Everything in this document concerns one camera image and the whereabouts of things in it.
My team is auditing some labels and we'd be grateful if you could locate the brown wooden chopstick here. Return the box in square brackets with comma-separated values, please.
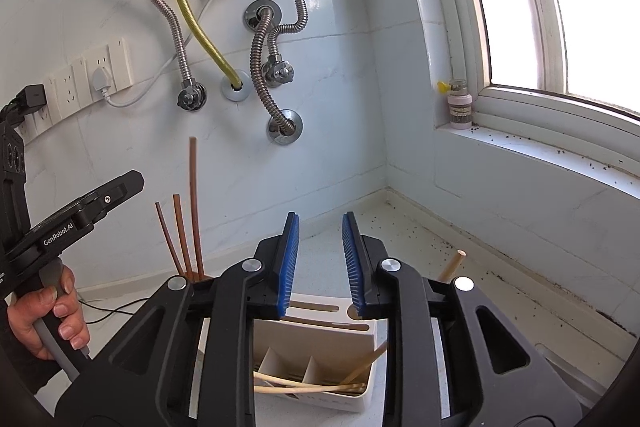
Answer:
[153, 201, 186, 276]
[188, 136, 205, 281]
[172, 194, 194, 278]

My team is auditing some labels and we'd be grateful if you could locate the chrome angle valve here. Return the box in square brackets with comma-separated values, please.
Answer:
[262, 55, 294, 88]
[176, 78, 208, 114]

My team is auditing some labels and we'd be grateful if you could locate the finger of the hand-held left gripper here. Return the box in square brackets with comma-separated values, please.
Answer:
[5, 169, 146, 269]

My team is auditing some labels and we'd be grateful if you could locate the person's left hand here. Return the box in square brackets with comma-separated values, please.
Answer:
[7, 264, 91, 363]

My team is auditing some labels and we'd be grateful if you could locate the white framed window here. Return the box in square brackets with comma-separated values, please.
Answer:
[410, 0, 640, 124]

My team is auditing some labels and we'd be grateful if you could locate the light bamboo chopstick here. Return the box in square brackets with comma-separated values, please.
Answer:
[437, 249, 467, 282]
[254, 384, 367, 398]
[253, 372, 363, 392]
[340, 341, 390, 389]

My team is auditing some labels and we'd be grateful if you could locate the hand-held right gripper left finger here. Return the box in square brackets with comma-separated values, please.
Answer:
[55, 212, 301, 427]

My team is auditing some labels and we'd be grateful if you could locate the person's left forearm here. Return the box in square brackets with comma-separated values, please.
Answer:
[0, 329, 66, 413]

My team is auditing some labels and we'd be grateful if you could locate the small white bottle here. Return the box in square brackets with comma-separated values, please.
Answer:
[437, 79, 474, 130]

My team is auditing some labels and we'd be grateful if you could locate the black usb cable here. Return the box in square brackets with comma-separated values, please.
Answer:
[77, 296, 152, 326]

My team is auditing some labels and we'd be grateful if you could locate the beige slotted utensil holder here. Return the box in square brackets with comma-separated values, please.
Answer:
[190, 273, 381, 413]

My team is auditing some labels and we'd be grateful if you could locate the white wall socket panel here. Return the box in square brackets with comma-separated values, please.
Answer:
[19, 36, 137, 145]

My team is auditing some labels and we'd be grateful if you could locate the yellow gas hose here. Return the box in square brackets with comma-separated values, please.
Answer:
[161, 0, 242, 88]

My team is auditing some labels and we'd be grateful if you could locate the chrome pipe wall flange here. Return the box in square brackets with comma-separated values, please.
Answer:
[243, 0, 282, 30]
[220, 69, 251, 102]
[266, 109, 304, 144]

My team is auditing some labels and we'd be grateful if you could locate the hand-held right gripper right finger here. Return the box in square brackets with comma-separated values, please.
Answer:
[341, 211, 583, 427]

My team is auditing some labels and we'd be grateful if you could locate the white power plug cable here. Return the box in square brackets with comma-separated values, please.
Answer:
[90, 0, 259, 108]

